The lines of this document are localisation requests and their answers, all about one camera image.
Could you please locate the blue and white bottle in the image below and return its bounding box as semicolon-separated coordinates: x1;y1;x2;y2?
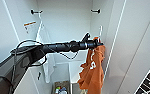
59;87;69;94

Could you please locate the white shirt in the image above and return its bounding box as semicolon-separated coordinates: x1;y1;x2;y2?
35;23;60;84

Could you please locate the white wardrobe door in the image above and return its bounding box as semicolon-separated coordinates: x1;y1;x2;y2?
0;0;25;73
104;0;150;94

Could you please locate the white hanger with white shirt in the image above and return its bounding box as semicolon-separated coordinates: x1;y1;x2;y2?
35;11;47;38

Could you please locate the thin wrist cable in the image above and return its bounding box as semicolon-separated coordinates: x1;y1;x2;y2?
59;49;79;61

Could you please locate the orange hoodie with white print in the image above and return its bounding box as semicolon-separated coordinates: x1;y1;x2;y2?
76;36;107;94

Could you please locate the black wardrobe hook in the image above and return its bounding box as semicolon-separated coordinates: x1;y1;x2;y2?
90;8;101;14
30;9;44;15

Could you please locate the white hanger with orange hoodie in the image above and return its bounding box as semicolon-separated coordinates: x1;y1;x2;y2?
98;24;104;43

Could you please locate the orange and white label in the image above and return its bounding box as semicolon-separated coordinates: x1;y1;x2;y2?
23;20;38;34

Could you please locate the white wardrobe cabinet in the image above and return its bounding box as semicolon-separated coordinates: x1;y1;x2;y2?
2;0;129;94

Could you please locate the small black low hook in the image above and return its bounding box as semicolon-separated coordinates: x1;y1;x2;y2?
36;71;42;81

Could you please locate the white drying rack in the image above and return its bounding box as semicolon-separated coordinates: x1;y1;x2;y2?
135;71;150;94

